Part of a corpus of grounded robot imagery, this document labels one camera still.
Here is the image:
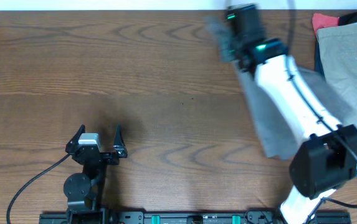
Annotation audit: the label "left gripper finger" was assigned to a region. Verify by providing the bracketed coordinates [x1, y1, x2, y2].
[68, 124, 85, 146]
[113, 124, 125, 147]

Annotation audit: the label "grey shorts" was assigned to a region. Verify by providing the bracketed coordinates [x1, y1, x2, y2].
[206, 17, 357, 159]

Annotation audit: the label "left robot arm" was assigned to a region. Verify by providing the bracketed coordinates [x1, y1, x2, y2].
[64, 125, 128, 224]

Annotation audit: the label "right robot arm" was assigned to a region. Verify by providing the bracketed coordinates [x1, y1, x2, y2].
[226, 4, 357, 223]

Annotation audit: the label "red cloth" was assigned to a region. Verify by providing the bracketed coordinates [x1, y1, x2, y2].
[312, 13, 340, 34]

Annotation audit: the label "navy blue cloth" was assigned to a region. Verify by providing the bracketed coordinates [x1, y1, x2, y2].
[314, 40, 325, 79]

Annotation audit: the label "beige folded trousers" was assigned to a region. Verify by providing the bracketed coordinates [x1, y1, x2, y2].
[317, 23, 357, 124]

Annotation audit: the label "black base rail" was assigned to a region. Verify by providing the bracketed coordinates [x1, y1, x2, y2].
[39, 203, 352, 224]

